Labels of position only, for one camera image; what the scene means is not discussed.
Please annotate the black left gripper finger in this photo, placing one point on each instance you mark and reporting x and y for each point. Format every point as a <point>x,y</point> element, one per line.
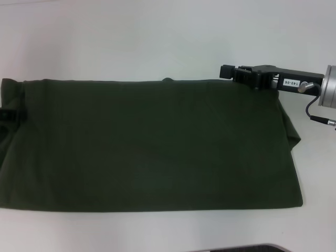
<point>11,115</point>

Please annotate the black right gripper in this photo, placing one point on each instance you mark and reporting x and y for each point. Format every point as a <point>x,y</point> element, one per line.
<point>296,80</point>

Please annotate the dark green printed t-shirt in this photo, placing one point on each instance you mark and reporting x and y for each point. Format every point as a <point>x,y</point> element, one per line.
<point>131,144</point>

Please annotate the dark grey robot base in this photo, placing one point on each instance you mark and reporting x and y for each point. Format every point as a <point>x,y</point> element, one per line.
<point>249,248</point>

